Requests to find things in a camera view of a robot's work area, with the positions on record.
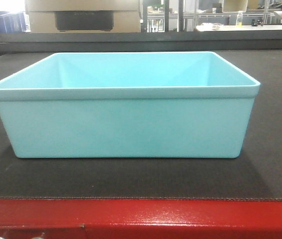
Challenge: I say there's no light blue plastic bin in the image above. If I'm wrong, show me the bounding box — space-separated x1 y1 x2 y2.
0 52 261 158

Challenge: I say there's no dark conveyor belt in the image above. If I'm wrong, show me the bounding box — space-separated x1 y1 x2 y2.
0 50 282 201

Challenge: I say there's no white background table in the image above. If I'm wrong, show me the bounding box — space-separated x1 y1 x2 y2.
196 23 282 32

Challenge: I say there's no yellow liquid bottle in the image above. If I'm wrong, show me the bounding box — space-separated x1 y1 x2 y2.
236 10 243 27

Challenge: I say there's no cardboard box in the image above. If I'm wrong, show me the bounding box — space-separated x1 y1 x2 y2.
25 0 141 33

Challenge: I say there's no blue crate background left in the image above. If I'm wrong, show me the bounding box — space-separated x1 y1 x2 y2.
0 11 30 33

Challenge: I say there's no red conveyor frame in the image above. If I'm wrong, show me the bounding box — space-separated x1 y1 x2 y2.
0 199 282 239

